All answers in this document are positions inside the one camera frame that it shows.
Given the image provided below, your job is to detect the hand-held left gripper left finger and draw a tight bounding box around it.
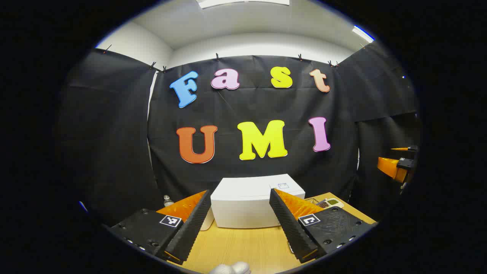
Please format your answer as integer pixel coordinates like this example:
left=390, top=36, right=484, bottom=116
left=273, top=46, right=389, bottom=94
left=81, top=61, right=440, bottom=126
left=108, top=190, right=212, bottom=265

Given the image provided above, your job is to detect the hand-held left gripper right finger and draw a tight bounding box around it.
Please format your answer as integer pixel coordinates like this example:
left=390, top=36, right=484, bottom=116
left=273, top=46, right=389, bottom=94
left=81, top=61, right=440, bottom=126
left=269, top=188, right=377, bottom=264

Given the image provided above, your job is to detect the white microwave oven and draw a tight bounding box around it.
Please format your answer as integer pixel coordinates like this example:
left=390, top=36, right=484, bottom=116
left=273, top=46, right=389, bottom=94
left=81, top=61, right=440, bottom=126
left=210, top=174, right=306, bottom=229

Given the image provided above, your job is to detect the small white kitchen appliance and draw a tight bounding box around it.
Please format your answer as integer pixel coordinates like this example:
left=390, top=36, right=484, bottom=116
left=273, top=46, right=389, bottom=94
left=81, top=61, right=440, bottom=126
left=200, top=207, right=215, bottom=231

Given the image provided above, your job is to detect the black backdrop cloth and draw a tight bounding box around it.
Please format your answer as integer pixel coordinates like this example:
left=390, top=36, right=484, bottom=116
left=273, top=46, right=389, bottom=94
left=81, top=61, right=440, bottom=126
left=57, top=40, right=421, bottom=229

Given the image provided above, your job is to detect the ceiling light panel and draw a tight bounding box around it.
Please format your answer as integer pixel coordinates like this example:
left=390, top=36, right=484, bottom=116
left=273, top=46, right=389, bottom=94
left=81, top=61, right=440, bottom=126
left=197, top=0, right=290, bottom=9
left=352, top=25, right=375, bottom=43

